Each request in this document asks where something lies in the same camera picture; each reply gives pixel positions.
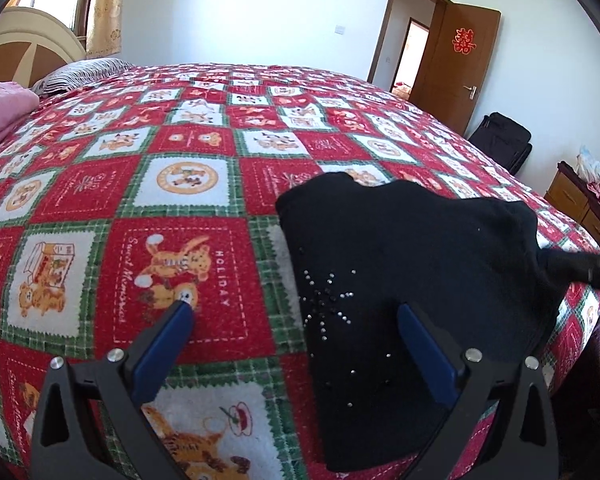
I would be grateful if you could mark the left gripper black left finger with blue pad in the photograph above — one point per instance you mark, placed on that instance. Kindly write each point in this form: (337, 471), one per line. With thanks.
(66, 442)

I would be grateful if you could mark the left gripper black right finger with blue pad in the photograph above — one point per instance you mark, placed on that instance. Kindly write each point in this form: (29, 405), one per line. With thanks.
(522, 441)

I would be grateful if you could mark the black pants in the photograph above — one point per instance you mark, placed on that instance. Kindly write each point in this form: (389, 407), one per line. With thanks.
(474, 266)

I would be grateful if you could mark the wooden bedside cabinet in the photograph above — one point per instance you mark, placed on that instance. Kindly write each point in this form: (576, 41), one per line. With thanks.
(569, 194)

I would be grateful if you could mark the black suitcase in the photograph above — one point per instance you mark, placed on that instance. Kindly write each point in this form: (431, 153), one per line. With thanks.
(503, 140)

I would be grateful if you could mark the red patchwork bear bedspread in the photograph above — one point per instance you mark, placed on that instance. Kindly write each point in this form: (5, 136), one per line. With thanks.
(159, 184)

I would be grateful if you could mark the brown wooden door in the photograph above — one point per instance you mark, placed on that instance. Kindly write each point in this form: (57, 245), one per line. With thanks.
(439, 85)

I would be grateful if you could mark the red double happiness decal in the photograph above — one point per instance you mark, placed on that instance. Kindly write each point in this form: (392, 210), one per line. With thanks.
(463, 41)

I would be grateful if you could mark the pink folded quilt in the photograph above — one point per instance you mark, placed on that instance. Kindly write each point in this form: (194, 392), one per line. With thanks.
(15, 103)

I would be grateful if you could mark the striped grey pillow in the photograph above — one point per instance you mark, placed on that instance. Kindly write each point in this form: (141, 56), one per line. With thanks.
(78, 74)

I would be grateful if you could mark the beige lace curtain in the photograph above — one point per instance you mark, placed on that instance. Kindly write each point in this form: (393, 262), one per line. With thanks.
(104, 28)

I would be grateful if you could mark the wooden cream headboard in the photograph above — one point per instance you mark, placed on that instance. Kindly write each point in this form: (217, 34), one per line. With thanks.
(33, 44)

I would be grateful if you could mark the silver door handle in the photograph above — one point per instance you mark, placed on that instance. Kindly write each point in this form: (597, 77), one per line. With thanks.
(472, 90)

